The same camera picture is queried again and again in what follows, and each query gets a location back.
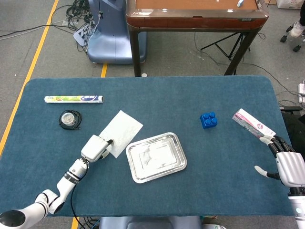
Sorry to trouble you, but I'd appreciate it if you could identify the blue building block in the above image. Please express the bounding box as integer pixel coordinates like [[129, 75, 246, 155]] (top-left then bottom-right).
[[200, 111, 219, 130]]

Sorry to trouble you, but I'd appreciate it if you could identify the grey blue robot body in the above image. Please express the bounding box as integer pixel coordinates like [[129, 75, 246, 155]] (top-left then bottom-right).
[[99, 216, 203, 229]]

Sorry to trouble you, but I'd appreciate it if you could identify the white pink toothpaste box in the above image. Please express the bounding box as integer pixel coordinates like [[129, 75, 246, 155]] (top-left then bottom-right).
[[232, 108, 276, 138]]

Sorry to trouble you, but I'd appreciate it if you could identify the white paper sheet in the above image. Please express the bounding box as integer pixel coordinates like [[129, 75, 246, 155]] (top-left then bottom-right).
[[98, 110, 144, 159]]

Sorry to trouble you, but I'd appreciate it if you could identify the white power strip with plugs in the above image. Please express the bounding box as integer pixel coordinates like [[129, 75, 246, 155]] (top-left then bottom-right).
[[73, 23, 96, 47]]

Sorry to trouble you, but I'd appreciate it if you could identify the long grey floor cable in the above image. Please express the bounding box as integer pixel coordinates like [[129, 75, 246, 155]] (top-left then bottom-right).
[[0, 19, 72, 39]]

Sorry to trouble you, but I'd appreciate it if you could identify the tangled black cable bundle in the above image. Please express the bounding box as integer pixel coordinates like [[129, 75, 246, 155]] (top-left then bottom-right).
[[64, 0, 101, 53]]

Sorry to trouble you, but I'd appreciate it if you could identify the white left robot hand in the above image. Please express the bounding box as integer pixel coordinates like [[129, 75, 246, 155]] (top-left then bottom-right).
[[81, 135, 115, 163]]

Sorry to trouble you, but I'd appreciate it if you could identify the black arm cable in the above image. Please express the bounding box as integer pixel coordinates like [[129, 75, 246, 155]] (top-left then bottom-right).
[[70, 182, 81, 226]]

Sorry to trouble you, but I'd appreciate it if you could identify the thin black floor cable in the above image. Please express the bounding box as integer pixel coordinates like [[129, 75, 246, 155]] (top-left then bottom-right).
[[194, 32, 300, 96]]

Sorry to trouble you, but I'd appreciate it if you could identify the cardboard box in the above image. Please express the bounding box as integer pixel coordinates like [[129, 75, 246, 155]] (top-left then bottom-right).
[[276, 0, 297, 10]]

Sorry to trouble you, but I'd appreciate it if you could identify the black folding stand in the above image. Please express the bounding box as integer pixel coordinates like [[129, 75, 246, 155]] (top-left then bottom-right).
[[200, 32, 251, 62]]

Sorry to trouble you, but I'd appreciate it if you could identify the black cable coil with tin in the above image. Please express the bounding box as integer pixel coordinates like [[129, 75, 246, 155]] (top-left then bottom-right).
[[59, 109, 83, 131]]

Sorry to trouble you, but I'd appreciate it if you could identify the cling film roll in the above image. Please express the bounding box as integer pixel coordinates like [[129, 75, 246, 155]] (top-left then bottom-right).
[[44, 95, 104, 104]]

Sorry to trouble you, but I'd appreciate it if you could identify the person leg with white shoe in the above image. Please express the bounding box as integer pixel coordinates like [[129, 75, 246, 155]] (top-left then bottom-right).
[[290, 0, 305, 38]]

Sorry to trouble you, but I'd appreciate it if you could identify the brown wooden table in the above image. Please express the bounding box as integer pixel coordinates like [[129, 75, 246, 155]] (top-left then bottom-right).
[[125, 0, 267, 77]]

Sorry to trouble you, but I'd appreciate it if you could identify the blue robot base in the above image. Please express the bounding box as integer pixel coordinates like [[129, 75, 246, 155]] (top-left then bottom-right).
[[87, 0, 148, 64]]

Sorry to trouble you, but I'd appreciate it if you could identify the silver metal tray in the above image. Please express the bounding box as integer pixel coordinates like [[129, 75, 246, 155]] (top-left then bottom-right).
[[125, 132, 188, 184]]

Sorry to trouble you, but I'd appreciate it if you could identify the teal felt table cover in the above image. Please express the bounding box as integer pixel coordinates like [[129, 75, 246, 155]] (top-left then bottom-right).
[[0, 75, 295, 218]]

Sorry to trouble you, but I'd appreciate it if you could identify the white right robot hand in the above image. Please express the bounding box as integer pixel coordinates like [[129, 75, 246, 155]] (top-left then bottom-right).
[[254, 135, 305, 188]]

